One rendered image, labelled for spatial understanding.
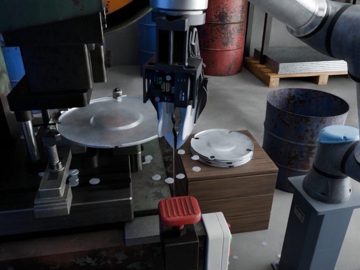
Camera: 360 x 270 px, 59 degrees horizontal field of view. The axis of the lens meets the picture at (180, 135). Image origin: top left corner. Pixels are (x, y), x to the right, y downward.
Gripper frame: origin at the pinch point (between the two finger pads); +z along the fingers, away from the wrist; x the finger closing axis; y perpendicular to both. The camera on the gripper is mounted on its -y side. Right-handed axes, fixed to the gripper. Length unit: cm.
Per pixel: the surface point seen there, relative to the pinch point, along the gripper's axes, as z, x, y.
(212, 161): 48, 3, -74
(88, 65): -6.7, -22.0, -15.0
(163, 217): 11.3, -0.5, 6.6
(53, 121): 9.9, -35.0, -19.8
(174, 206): 11.2, 0.8, 3.5
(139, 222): 23.1, -8.0, -3.8
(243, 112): 82, 18, -215
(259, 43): 56, 33, -396
